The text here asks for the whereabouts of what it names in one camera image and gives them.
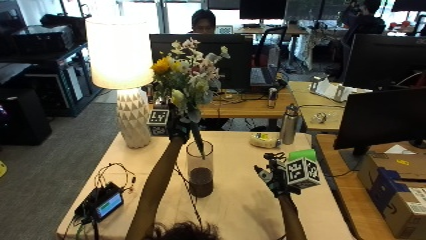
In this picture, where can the person's right hand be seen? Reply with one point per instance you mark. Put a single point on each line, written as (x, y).
(278, 178)

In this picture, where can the person's left hand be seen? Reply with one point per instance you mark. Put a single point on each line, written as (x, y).
(179, 125)

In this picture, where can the mixed flower bouquet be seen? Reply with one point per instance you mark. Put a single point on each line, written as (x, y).
(188, 75)

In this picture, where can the left glove marker cube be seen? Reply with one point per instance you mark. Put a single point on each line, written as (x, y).
(158, 122)

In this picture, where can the green-topped right glove marker cube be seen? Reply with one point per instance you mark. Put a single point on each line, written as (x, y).
(303, 171)

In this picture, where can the clear glass vase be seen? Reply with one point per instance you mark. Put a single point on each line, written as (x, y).
(200, 173)

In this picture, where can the steel water bottle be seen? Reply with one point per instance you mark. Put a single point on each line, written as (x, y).
(290, 125)

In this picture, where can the wooden desk with box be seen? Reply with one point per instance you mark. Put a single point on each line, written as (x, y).
(344, 186)

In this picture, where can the shiny metal object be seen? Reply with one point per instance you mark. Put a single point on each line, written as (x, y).
(320, 117)

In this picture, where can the light wooden desk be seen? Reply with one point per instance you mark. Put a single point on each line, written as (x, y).
(315, 110)

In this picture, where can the white patterned table lamp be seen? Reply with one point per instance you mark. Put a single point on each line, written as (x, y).
(121, 56)

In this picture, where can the small grey cylinder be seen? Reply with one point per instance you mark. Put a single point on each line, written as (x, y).
(272, 97)

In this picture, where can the printed marker board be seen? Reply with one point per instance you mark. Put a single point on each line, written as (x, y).
(224, 29)

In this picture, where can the white desk stand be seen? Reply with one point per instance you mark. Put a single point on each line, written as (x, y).
(332, 88)

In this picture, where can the black office chair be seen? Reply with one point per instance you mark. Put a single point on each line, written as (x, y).
(270, 50)

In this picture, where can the brown cardboard box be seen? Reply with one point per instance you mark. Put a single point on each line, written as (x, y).
(395, 196)

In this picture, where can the black monitor with stand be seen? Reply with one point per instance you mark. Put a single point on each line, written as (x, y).
(381, 118)

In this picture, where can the white paper sheet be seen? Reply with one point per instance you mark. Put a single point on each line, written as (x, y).
(399, 149)

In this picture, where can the black device with screen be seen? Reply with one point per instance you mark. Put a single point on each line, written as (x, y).
(103, 204)

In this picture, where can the black shelf cabinet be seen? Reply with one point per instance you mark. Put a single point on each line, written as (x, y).
(49, 70)

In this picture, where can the black floor box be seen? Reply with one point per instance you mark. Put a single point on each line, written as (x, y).
(22, 116)

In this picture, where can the black background monitor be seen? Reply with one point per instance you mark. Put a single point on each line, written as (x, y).
(263, 9)

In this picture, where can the large black computer monitor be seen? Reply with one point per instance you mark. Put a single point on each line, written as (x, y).
(387, 61)

